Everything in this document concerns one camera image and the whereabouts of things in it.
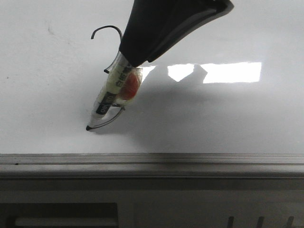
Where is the white black whiteboard marker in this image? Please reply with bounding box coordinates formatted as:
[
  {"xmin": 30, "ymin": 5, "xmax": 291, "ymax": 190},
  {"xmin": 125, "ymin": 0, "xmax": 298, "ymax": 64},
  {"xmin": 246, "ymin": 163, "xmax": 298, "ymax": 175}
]
[{"xmin": 86, "ymin": 53, "xmax": 143, "ymax": 131}]

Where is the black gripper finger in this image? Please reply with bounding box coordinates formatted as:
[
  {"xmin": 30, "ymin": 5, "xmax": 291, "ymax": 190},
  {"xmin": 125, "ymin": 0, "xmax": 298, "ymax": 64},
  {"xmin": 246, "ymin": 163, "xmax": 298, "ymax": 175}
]
[
  {"xmin": 119, "ymin": 0, "xmax": 219, "ymax": 67},
  {"xmin": 146, "ymin": 0, "xmax": 234, "ymax": 62}
]

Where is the aluminium whiteboard tray rail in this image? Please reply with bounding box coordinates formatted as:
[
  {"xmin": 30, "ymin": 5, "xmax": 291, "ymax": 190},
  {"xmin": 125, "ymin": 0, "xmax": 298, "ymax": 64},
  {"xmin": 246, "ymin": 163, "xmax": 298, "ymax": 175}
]
[{"xmin": 0, "ymin": 153, "xmax": 304, "ymax": 179}]

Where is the white whiteboard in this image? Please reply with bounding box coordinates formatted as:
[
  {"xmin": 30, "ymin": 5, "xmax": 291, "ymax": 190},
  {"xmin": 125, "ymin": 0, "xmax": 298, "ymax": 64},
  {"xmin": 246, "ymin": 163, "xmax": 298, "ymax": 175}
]
[{"xmin": 0, "ymin": 0, "xmax": 304, "ymax": 154}]

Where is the grey cabinet below whiteboard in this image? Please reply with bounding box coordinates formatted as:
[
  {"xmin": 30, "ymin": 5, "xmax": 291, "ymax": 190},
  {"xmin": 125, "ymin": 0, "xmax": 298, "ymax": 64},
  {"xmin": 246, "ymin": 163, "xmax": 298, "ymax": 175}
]
[{"xmin": 0, "ymin": 178, "xmax": 304, "ymax": 228}]

